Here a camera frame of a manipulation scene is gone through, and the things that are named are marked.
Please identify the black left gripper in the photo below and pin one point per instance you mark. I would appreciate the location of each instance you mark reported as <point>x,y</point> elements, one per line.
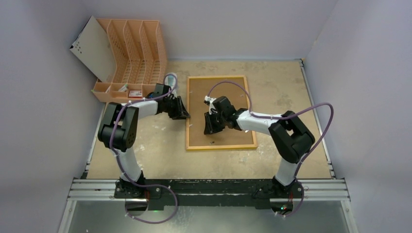
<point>183,115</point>

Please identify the yellow wooden picture frame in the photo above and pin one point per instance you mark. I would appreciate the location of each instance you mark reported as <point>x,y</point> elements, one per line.
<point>232,86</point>

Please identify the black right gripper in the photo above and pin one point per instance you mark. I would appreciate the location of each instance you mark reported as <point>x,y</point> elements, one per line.
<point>215,119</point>

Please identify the white perforated paper sheet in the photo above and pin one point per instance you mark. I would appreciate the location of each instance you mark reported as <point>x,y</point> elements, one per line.
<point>93,49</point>

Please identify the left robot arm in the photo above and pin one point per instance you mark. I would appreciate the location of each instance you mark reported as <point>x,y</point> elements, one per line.
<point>118,128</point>

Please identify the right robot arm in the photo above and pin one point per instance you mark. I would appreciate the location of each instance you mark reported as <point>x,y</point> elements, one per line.
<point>291,137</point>

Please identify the orange plastic desk organizer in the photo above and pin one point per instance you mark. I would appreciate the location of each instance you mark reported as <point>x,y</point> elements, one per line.
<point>140,55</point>

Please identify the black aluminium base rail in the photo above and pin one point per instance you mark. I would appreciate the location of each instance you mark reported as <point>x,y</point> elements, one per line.
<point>257,193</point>

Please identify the green white pen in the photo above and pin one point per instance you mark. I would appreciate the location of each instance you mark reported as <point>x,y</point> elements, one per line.
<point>123,89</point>

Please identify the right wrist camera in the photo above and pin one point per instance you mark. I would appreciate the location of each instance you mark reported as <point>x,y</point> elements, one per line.
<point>210,102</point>

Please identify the red white small box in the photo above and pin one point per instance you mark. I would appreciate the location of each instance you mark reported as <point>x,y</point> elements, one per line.
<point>135,94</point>

